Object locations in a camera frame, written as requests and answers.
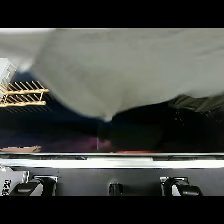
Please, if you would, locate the wooden peg rack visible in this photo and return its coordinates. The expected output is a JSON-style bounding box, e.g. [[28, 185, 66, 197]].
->
[[0, 80, 50, 108]]

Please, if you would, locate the light grey garment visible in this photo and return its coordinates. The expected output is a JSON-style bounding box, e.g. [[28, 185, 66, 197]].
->
[[0, 28, 224, 123]]

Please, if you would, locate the silver frame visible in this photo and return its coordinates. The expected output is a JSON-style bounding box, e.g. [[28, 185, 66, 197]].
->
[[0, 152, 224, 197]]

